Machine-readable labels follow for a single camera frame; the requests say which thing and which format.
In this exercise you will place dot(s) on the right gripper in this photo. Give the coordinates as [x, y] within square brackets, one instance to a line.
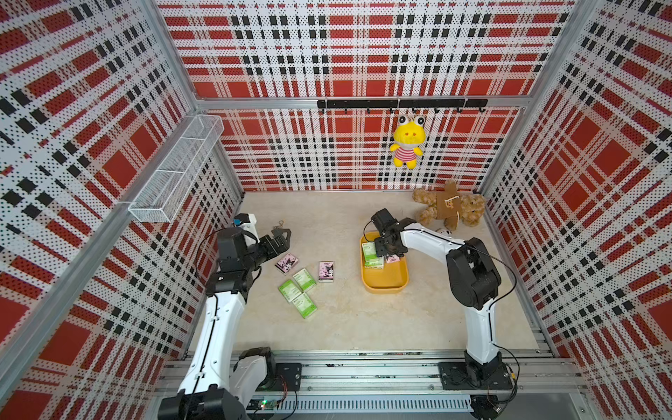
[380, 248]

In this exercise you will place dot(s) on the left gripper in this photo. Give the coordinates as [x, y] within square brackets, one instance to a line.
[282, 245]

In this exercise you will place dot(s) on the green tissue pack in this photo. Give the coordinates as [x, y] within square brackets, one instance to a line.
[304, 280]
[304, 306]
[370, 258]
[290, 291]

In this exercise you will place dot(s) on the yellow plastic storage box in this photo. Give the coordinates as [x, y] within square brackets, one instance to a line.
[391, 278]

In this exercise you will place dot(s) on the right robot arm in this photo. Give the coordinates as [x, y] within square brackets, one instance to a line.
[474, 282]

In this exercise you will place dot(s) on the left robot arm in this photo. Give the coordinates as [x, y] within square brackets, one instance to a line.
[211, 389]

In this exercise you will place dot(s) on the brown teddy bear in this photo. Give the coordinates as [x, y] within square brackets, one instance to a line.
[450, 206]

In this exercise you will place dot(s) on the green tissue pack bottom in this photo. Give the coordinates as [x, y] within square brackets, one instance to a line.
[304, 306]

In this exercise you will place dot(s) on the yellow frog plush toy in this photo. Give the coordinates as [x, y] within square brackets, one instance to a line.
[408, 136]

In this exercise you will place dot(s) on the green circuit board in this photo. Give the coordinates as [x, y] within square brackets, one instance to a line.
[263, 405]

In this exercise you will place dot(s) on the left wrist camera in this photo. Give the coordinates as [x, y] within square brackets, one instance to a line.
[247, 222]

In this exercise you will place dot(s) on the white wire mesh basket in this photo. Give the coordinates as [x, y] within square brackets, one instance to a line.
[162, 196]

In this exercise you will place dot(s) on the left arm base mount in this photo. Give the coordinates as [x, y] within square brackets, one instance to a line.
[287, 377]

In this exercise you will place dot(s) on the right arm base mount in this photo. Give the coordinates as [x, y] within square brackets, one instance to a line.
[461, 376]

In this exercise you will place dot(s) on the black hook rail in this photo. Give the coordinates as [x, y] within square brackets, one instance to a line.
[394, 104]

